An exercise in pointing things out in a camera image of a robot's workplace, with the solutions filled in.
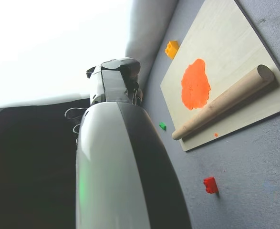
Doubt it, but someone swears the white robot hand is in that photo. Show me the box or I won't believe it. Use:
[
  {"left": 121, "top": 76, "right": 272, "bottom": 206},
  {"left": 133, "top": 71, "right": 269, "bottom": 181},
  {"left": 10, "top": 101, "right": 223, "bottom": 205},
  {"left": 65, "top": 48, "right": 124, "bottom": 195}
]
[{"left": 64, "top": 57, "right": 193, "bottom": 229}]

